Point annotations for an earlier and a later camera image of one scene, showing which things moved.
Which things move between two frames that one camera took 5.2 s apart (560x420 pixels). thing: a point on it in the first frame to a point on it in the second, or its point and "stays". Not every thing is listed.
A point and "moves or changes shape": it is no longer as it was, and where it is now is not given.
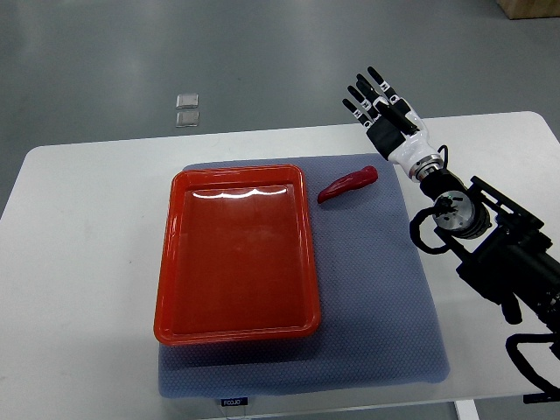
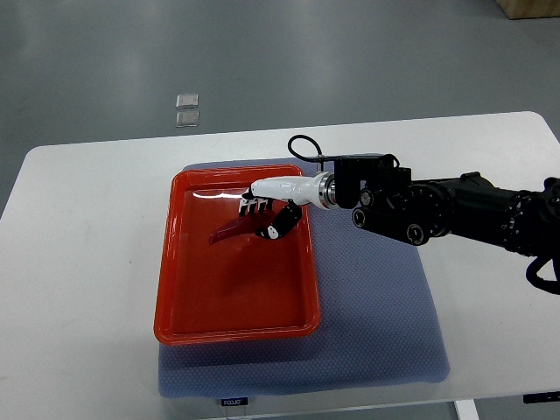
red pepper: x=363 y=176 moves or changes shape
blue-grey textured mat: x=381 y=318 stays
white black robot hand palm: x=410 y=151 to x=293 y=189
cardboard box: x=530 y=9 stays
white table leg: x=466 y=409 stays
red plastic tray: x=238 y=258 stays
